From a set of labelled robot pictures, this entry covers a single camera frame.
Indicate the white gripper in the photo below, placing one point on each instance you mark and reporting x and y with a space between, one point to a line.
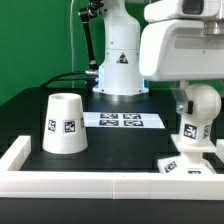
184 40

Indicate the white lamp bulb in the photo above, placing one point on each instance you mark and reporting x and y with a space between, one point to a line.
195 128

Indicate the white lamp base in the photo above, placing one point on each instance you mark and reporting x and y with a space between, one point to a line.
190 160

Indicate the white lamp shade cone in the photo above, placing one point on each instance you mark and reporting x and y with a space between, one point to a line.
64 131

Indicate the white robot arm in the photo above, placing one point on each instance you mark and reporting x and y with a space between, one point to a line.
119 74

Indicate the white marker sheet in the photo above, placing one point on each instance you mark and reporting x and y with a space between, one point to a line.
123 120

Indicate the white frame wall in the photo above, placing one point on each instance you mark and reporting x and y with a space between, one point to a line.
14 182

